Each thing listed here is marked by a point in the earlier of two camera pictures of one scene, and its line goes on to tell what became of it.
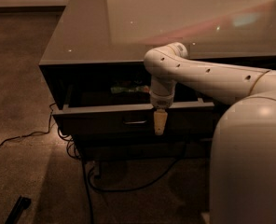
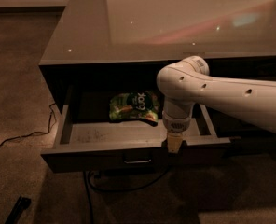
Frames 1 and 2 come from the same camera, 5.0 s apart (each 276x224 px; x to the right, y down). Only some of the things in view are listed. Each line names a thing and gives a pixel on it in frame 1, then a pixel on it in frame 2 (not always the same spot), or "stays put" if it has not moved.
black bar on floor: (23, 203) stays put
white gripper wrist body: (160, 102) to (176, 125)
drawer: (92, 109) to (86, 146)
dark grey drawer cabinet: (100, 90) stays put
